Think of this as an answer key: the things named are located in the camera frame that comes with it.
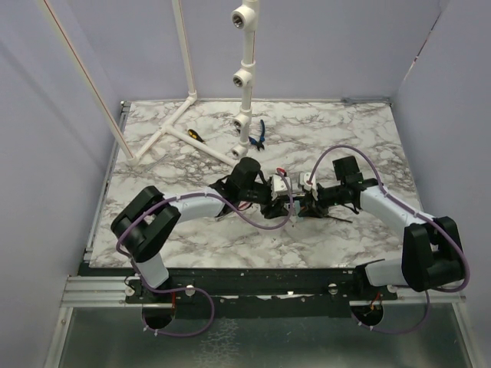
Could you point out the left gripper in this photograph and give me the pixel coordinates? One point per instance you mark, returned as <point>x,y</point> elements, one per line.
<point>278,209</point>

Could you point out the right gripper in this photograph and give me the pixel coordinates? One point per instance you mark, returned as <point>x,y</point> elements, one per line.
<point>314,207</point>

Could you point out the red white staple box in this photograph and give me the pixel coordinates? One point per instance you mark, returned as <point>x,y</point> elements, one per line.
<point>241,208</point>

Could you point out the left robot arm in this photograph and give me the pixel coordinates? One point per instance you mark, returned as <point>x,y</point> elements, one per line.
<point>146,223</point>

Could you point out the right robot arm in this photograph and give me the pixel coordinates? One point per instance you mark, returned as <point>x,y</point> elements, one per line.
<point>431,246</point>

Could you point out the yellow black screwdriver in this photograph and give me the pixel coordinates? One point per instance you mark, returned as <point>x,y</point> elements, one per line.
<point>193,134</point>

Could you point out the orange handled screwdriver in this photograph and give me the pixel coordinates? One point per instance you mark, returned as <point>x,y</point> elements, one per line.
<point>339,219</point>

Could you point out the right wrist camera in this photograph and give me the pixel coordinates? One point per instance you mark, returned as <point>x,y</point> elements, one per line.
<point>307,182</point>

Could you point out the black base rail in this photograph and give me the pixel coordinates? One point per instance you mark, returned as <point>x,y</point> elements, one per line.
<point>248,293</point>

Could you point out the white pvc pipe frame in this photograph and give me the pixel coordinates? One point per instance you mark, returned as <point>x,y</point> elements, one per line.
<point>149,51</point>

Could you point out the aluminium frame rail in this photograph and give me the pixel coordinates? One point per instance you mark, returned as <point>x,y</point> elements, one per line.
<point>89,287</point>

